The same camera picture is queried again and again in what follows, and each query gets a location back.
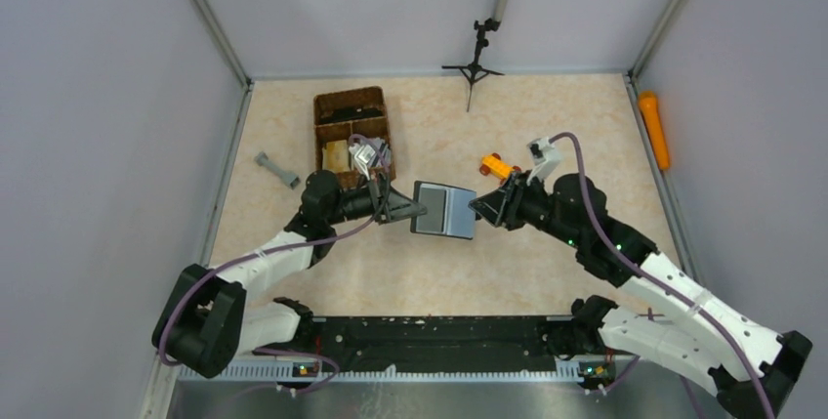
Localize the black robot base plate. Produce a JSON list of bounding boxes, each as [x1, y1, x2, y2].
[[255, 315, 621, 373]]

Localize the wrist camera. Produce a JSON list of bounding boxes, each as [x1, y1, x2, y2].
[[349, 139, 382, 179], [526, 137, 562, 185]]

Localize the orange flashlight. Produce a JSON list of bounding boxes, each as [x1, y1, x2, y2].
[[638, 91, 671, 171]]

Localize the white slotted cable duct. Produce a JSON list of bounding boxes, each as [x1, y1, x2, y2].
[[213, 360, 583, 383]]

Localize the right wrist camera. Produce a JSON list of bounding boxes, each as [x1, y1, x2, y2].
[[526, 137, 562, 185]]

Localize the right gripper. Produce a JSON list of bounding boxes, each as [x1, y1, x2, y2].
[[470, 169, 584, 248]]

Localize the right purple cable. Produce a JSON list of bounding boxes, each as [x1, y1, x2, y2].
[[550, 132, 777, 419]]

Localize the gold cards in basket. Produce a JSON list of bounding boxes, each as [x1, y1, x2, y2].
[[322, 140, 352, 174]]

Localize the black mini tripod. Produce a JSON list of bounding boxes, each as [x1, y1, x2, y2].
[[440, 18, 504, 112]]

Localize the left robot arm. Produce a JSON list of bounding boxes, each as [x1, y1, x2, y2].
[[151, 170, 427, 378]]

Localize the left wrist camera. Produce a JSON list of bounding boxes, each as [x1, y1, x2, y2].
[[349, 139, 382, 179]]

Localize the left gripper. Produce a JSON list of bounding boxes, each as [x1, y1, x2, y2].
[[326, 170, 427, 226]]

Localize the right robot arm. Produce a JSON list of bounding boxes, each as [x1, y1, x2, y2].
[[469, 173, 812, 418]]

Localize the grey plastic connector piece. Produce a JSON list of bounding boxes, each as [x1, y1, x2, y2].
[[254, 151, 301, 189]]

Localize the brown wicker basket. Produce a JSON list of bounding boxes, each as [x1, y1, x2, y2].
[[313, 86, 395, 189]]

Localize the orange toy brick car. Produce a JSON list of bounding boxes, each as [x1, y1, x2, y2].
[[478, 153, 521, 184]]

